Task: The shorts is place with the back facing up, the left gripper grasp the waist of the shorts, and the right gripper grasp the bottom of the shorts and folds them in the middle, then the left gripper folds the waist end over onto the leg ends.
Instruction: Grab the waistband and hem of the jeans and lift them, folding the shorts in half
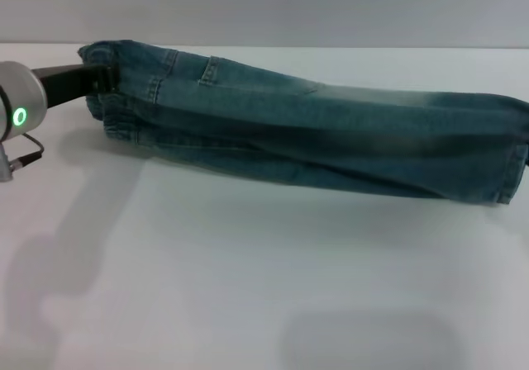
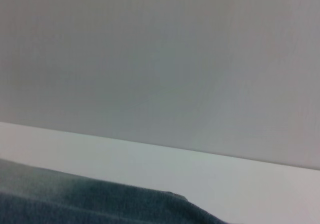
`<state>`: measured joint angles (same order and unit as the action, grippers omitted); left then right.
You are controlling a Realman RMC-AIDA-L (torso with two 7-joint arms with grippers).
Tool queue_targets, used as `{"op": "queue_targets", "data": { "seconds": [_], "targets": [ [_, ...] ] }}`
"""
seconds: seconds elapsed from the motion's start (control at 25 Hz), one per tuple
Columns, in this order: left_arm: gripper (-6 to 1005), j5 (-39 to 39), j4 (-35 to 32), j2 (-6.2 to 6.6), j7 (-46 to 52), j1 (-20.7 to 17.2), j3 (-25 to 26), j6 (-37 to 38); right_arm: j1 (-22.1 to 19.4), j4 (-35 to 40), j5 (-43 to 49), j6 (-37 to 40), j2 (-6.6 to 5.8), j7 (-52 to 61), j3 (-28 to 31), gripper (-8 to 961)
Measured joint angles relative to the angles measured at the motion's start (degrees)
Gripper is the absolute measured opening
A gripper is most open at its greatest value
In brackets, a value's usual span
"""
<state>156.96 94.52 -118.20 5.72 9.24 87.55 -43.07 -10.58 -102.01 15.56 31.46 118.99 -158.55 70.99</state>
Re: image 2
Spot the blue denim shorts cartoon print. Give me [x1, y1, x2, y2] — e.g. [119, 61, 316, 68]
[0, 158, 227, 224]

